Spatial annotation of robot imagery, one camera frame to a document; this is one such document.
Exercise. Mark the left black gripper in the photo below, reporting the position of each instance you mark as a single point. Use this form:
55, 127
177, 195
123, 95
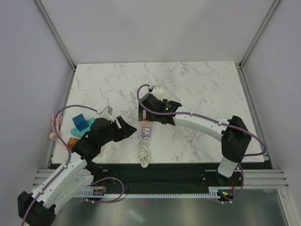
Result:
125, 132

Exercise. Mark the left aluminium frame post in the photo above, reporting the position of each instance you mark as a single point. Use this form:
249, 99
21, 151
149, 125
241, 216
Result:
41, 8

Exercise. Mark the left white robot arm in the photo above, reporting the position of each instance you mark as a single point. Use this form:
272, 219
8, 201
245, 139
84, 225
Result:
39, 207

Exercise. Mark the orange patterned block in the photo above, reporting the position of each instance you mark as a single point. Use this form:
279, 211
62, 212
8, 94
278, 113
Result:
71, 142

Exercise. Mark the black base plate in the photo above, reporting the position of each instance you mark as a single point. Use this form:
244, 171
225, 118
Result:
166, 178

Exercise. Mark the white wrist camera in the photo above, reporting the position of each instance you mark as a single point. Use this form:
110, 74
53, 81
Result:
106, 113
156, 90

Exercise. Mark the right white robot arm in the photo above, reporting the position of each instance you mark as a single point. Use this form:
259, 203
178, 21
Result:
231, 133

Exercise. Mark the blue cube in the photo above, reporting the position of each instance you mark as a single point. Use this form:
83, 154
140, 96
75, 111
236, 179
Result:
80, 122

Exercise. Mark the white slotted cable duct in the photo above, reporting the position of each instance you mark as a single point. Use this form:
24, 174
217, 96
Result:
96, 193

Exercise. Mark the aluminium frame post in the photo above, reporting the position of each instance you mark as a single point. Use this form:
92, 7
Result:
41, 8
267, 18

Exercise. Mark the right aluminium frame post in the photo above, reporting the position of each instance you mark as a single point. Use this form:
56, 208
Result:
267, 18

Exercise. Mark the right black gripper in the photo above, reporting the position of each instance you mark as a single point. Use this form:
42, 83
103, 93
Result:
140, 113

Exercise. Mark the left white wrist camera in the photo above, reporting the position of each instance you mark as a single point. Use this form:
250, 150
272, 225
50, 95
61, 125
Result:
106, 113

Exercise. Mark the purple power strip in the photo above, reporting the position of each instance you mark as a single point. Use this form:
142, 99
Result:
146, 132

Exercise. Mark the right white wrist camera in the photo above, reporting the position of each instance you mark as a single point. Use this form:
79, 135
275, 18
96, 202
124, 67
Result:
156, 90

